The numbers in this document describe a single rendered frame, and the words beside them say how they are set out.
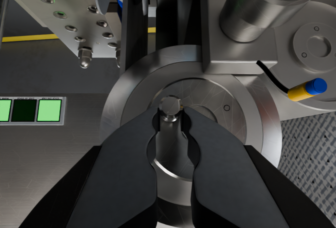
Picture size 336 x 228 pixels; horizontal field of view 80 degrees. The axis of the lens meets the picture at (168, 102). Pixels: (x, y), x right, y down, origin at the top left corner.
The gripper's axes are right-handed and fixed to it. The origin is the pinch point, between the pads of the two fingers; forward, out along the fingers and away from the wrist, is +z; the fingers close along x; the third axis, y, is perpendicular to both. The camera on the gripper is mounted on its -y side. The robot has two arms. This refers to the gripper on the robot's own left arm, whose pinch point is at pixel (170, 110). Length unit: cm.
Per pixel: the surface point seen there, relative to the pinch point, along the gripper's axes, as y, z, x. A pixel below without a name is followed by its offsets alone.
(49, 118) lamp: 20.4, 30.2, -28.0
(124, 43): -2.3, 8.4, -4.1
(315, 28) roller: -3.8, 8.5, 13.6
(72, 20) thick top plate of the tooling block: -1.6, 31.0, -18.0
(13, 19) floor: 20, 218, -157
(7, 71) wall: 83, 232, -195
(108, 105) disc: 1.6, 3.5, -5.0
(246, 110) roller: 1.8, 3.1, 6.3
